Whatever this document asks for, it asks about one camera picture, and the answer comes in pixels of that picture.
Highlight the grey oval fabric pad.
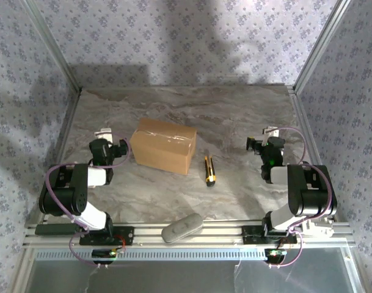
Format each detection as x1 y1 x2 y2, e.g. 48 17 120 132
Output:
160 213 204 244

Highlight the black flat bar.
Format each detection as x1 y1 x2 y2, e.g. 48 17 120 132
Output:
35 224 79 236

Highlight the aluminium front rail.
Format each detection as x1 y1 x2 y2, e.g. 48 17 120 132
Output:
22 221 356 248

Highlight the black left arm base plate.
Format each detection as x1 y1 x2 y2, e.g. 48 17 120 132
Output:
79 226 135 247

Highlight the aluminium rail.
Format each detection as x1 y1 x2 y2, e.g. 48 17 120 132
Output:
22 221 356 248
286 85 356 228
25 87 82 228

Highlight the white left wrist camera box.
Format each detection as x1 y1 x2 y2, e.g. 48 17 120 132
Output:
93 128 114 143

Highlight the aluminium left corner post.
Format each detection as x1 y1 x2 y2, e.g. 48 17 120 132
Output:
20 0 83 94

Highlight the yellow black utility knife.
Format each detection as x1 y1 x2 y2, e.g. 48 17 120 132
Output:
203 155 217 187

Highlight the right circuit board green light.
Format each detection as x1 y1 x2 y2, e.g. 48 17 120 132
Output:
264 248 288 264

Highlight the left circuit board green light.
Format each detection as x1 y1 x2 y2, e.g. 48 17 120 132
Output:
92 248 125 265

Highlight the circuit board green light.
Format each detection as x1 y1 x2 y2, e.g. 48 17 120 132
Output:
92 248 125 265
264 248 288 264

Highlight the grey slotted cable duct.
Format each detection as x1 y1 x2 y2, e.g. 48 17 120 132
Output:
34 247 348 260

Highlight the aluminium corner post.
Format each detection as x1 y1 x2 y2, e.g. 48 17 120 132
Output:
20 0 83 94
293 0 354 94

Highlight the aluminium right corner post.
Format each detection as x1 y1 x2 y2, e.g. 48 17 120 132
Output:
293 0 354 94

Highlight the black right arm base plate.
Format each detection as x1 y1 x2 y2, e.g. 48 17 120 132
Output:
242 225 298 245

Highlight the aluminium left side rail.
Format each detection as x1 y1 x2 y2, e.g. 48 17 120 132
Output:
25 87 82 228

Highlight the aluminium right side rail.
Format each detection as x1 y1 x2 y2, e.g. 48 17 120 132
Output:
286 85 356 228

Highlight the brown cardboard express box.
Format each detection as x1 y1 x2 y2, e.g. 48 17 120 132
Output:
129 118 198 176

